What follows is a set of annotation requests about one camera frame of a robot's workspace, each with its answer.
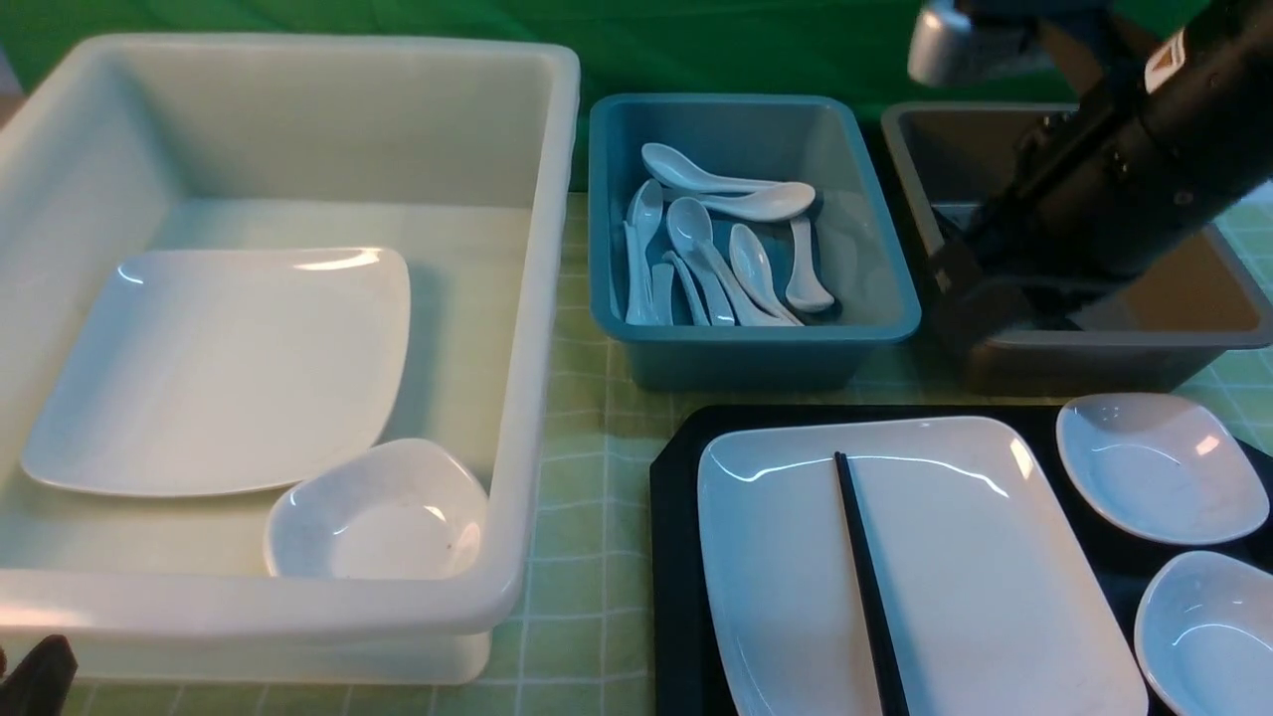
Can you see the large white plastic tub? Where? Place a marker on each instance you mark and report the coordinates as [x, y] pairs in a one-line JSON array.
[[178, 588]]

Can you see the white small bowl in tub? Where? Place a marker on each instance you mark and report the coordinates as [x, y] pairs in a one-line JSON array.
[[405, 510]]

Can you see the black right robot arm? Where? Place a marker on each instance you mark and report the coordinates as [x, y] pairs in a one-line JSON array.
[[1168, 132]]

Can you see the brown plastic bin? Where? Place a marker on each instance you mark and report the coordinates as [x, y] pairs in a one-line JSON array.
[[1195, 304]]

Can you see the white ceramic soup spoon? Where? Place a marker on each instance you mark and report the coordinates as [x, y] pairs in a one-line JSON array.
[[747, 311]]

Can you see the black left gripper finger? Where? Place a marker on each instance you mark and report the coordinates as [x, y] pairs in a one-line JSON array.
[[40, 683]]

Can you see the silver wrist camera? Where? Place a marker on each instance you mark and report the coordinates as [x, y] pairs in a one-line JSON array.
[[962, 43]]

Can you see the white square plate in tub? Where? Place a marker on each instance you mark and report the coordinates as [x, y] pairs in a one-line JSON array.
[[202, 372]]

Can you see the white spoon left in bin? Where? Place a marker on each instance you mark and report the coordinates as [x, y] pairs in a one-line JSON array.
[[643, 219]]

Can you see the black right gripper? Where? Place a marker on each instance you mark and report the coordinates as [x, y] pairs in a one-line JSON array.
[[1093, 201]]

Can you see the white spoon top of bin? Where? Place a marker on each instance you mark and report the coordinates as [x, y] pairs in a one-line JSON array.
[[673, 169]]

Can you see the white small dish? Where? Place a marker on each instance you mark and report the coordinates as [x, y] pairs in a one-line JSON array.
[[1203, 636], [1161, 468]]

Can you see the green checked tablecloth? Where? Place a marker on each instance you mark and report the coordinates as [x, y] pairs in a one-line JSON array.
[[580, 639]]

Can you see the black chopstick pair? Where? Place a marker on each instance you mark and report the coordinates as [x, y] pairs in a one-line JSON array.
[[891, 690]]

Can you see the green backdrop cloth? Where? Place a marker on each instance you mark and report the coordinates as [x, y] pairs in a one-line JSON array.
[[696, 50]]

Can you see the white spoon centre in bin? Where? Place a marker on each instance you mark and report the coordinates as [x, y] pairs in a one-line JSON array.
[[690, 229]]

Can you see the black serving tray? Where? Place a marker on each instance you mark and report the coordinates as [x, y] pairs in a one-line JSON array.
[[689, 676]]

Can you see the white spoon centre-right in bin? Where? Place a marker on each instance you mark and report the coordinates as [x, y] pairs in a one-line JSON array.
[[752, 267]]

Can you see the teal plastic bin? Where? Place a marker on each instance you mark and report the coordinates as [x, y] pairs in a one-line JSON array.
[[784, 138]]

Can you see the white square rice plate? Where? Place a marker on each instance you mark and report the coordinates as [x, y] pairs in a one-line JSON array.
[[992, 606]]

